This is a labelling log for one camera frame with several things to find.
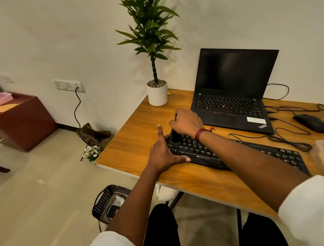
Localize person's right hand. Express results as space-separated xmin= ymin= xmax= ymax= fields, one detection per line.
xmin=169 ymin=108 xmax=205 ymax=139

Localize person's left hand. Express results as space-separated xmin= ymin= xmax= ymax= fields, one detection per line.
xmin=146 ymin=124 xmax=192 ymax=175

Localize black cleaning brush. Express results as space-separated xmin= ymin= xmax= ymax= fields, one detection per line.
xmin=171 ymin=113 xmax=181 ymax=143

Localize black keyboard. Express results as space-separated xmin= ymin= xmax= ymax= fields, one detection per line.
xmin=166 ymin=133 xmax=312 ymax=177

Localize clear plastic container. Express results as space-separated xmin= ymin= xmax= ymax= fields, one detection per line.
xmin=310 ymin=140 xmax=324 ymax=168

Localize person's left forearm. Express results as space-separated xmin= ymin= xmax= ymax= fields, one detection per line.
xmin=105 ymin=166 xmax=162 ymax=246

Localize person's right forearm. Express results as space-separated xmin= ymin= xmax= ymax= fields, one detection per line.
xmin=198 ymin=131 xmax=312 ymax=213

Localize person's black trousers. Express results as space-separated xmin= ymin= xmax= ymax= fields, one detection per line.
xmin=143 ymin=203 xmax=289 ymax=246

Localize person's white shirt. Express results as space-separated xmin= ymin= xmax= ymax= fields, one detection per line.
xmin=90 ymin=175 xmax=324 ymax=246

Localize red wrist band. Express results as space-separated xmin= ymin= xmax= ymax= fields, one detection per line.
xmin=195 ymin=126 xmax=216 ymax=144

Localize white plant pot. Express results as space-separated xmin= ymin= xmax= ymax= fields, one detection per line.
xmin=146 ymin=79 xmax=168 ymax=107

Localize black table leg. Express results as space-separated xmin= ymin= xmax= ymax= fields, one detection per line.
xmin=236 ymin=208 xmax=243 ymax=246
xmin=168 ymin=191 xmax=185 ymax=210

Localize white flower bunch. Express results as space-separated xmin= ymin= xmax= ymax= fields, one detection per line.
xmin=80 ymin=145 xmax=102 ymax=163

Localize black laptop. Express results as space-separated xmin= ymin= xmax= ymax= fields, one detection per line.
xmin=190 ymin=48 xmax=280 ymax=136

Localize brown patterned bag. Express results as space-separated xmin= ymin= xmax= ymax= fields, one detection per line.
xmin=76 ymin=122 xmax=112 ymax=150

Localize black woven basket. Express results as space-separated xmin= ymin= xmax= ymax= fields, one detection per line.
xmin=92 ymin=184 xmax=132 ymax=225

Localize black power adapter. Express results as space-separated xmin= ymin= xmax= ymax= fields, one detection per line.
xmin=106 ymin=204 xmax=119 ymax=219

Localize green leafy plant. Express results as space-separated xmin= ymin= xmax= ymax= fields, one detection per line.
xmin=115 ymin=0 xmax=182 ymax=85

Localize black computer mouse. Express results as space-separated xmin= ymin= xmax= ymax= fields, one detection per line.
xmin=293 ymin=114 xmax=324 ymax=134

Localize dark brown cabinet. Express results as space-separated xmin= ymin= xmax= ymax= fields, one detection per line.
xmin=0 ymin=92 xmax=58 ymax=152

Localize tan paper sheet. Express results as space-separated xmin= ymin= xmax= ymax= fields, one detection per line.
xmin=0 ymin=103 xmax=20 ymax=113

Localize pink box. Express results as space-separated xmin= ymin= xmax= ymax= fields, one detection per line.
xmin=0 ymin=92 xmax=14 ymax=106

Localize black wall power cable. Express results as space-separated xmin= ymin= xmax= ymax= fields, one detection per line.
xmin=74 ymin=87 xmax=88 ymax=146

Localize black laptop charger cable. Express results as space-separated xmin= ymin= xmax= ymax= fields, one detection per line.
xmin=263 ymin=83 xmax=290 ymax=101

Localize black cables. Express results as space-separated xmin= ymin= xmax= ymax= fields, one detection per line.
xmin=228 ymin=118 xmax=312 ymax=152

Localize white wall socket panel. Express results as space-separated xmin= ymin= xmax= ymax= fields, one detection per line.
xmin=53 ymin=79 xmax=86 ymax=93

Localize black mouse cable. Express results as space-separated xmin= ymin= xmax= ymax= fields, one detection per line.
xmin=264 ymin=103 xmax=324 ymax=113

